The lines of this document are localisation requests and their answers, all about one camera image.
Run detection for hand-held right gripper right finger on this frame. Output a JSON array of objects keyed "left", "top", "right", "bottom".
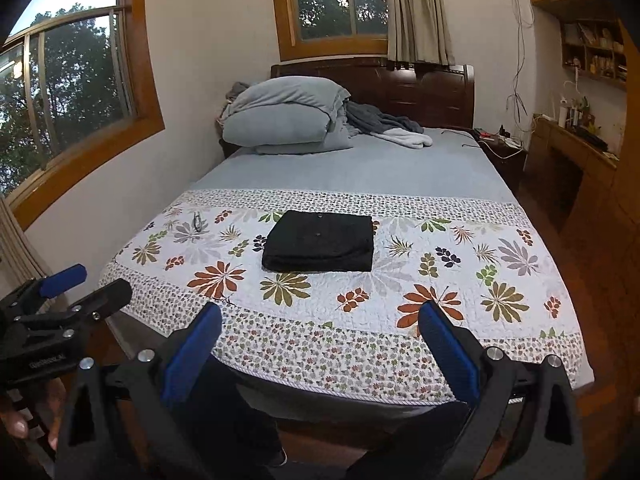
[{"left": 417, "top": 300, "right": 588, "bottom": 480}]

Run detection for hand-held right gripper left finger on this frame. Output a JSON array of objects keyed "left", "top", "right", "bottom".
[{"left": 52, "top": 301, "right": 224, "bottom": 480}]

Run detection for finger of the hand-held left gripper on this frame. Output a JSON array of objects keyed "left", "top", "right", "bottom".
[
  {"left": 0, "top": 263, "right": 89, "bottom": 319},
  {"left": 19, "top": 278, "right": 133, "bottom": 334}
]

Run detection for black pants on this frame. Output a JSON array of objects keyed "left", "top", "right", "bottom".
[{"left": 261, "top": 210, "right": 376, "bottom": 274}]

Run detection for person's left hand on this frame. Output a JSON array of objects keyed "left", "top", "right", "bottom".
[{"left": 0, "top": 376, "right": 69, "bottom": 467}]

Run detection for beige curtain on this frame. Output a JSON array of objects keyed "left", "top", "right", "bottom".
[
  {"left": 384, "top": 0, "right": 456, "bottom": 67},
  {"left": 0, "top": 196, "right": 54, "bottom": 287}
]

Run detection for floral leaf print quilt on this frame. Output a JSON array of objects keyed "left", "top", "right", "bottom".
[{"left": 97, "top": 188, "right": 587, "bottom": 407}]

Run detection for dark wooden nightstand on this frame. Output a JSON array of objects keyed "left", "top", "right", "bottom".
[{"left": 472, "top": 127, "right": 529, "bottom": 197}]

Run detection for white garment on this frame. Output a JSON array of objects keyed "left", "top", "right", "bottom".
[{"left": 372, "top": 127, "right": 435, "bottom": 150}]

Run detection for white power strip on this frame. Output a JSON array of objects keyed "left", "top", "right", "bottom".
[{"left": 477, "top": 130, "right": 524, "bottom": 149}]

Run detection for wooden desk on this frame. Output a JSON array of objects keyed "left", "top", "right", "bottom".
[{"left": 524, "top": 111, "right": 624, "bottom": 272}]

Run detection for grey pillow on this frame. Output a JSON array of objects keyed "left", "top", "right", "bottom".
[
  {"left": 251, "top": 130, "right": 356, "bottom": 155},
  {"left": 221, "top": 104, "right": 334, "bottom": 147}
]

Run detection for grey and white clothes heap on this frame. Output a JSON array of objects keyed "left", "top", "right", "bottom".
[{"left": 344, "top": 100, "right": 426, "bottom": 136}]

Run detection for dark wooden bed headboard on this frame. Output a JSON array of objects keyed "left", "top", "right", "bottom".
[{"left": 270, "top": 57, "right": 476, "bottom": 132}]

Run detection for cluster of small bottles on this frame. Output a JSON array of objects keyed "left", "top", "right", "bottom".
[{"left": 555, "top": 95, "right": 599, "bottom": 131}]

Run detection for grey pillows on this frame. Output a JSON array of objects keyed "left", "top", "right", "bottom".
[{"left": 222, "top": 76, "right": 354, "bottom": 129}]

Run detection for large wooden frame window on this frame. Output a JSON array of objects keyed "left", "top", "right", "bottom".
[{"left": 0, "top": 0, "right": 166, "bottom": 232}]

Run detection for hanging wall cables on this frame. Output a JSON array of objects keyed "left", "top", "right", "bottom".
[{"left": 501, "top": 0, "right": 537, "bottom": 132}]

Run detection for wooden wall shelf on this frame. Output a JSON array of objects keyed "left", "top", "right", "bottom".
[{"left": 556, "top": 14, "right": 629, "bottom": 92}]

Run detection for small wooden frame window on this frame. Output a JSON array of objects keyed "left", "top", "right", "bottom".
[{"left": 269, "top": 0, "right": 402, "bottom": 63}]

